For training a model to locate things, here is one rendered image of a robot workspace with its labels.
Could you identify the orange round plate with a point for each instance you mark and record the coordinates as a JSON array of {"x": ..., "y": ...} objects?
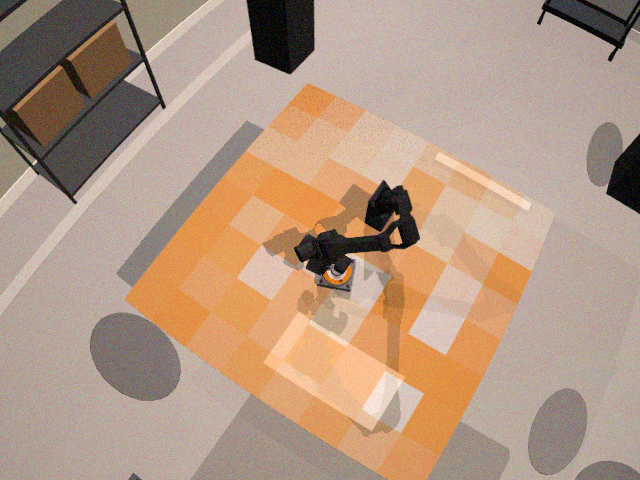
[{"x": 330, "y": 278}]

